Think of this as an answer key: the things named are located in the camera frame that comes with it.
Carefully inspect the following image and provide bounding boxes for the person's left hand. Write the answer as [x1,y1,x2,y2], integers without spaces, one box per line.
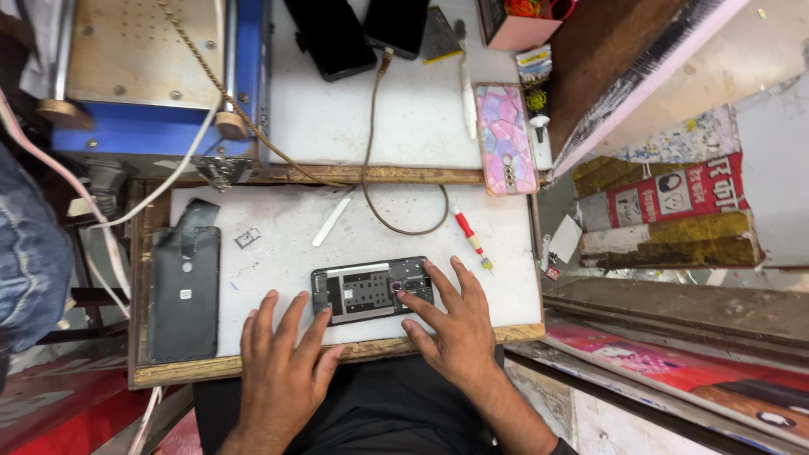
[237,289,346,437]

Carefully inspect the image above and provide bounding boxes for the person's right hand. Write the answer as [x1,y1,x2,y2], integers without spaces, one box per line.
[397,256,500,396]

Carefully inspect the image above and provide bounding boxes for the person's black trousers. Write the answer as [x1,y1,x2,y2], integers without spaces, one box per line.
[192,344,508,455]

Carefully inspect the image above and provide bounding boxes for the red and white screwdriver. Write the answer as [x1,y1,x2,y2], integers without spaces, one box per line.
[450,205,496,276]

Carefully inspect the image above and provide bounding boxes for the black phone back cover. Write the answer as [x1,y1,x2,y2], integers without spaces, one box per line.
[147,198,222,365]

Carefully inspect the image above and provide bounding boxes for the wood framed white work board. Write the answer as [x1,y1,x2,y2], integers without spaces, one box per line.
[128,180,547,390]

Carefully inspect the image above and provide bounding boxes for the white paper scrap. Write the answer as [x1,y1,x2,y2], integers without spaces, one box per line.
[548,214,584,265]

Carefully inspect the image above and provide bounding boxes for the white plastic pry tool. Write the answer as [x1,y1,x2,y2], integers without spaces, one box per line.
[311,188,356,248]

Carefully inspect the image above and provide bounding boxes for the phone in pink patterned case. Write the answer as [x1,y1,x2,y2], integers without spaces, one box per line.
[474,82,541,197]

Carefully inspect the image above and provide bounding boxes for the pink printed poster board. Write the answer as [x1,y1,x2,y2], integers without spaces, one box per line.
[542,321,809,451]

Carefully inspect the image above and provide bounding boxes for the white work mat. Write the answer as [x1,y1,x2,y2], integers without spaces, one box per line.
[265,0,555,173]

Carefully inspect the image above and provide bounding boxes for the red and yellow printed carton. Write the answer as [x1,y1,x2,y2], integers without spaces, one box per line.
[571,150,767,270]

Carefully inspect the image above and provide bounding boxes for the black power plug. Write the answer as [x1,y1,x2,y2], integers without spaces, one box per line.
[84,158,139,217]

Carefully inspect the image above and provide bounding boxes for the black glue tube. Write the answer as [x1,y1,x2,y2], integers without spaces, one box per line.
[514,44,555,144]

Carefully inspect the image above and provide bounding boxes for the grey phone battery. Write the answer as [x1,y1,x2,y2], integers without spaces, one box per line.
[420,5,465,66]

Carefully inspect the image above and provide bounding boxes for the brown wooden counter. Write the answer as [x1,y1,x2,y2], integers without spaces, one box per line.
[546,0,754,184]

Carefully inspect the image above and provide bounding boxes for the pink box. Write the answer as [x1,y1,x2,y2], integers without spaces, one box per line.
[476,0,565,52]

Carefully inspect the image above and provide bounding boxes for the small black phone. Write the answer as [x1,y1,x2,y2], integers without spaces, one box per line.
[363,0,431,62]

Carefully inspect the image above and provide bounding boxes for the large black phone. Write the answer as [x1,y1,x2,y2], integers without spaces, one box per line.
[283,0,379,83]

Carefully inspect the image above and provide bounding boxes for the blue screen separator machine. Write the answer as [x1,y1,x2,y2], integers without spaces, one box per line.
[37,0,274,185]

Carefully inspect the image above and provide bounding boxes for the bunch of orange rubber bands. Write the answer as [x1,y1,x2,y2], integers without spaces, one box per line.
[504,0,546,19]

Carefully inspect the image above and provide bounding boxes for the brown charging cable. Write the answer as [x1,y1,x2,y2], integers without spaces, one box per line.
[361,47,450,236]

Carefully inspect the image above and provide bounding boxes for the white handled brush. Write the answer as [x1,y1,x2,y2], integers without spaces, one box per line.
[454,19,479,140]

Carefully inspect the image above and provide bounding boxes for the white power cable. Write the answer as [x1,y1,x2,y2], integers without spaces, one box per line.
[0,0,227,455]

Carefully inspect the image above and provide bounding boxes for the braided tan cord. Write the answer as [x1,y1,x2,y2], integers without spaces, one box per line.
[154,0,345,189]

